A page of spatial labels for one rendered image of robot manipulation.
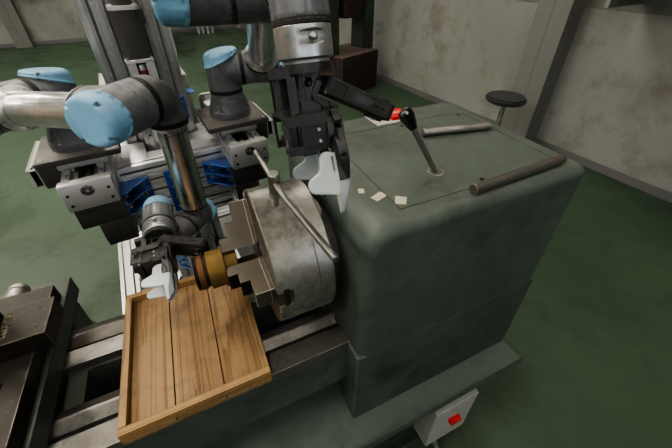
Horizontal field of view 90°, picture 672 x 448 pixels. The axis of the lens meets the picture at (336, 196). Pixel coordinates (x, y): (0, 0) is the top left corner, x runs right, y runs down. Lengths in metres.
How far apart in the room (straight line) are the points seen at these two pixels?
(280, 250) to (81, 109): 0.49
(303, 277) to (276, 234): 0.10
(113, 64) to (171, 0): 0.90
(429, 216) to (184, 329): 0.67
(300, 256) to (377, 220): 0.17
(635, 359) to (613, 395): 0.28
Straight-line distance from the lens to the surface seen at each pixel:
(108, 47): 1.42
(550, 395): 2.05
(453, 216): 0.69
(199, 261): 0.78
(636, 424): 2.18
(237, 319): 0.95
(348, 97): 0.47
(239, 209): 0.78
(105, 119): 0.83
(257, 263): 0.76
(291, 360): 0.89
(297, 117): 0.44
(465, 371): 1.31
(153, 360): 0.96
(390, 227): 0.61
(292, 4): 0.45
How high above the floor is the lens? 1.64
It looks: 35 degrees down
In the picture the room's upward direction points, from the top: straight up
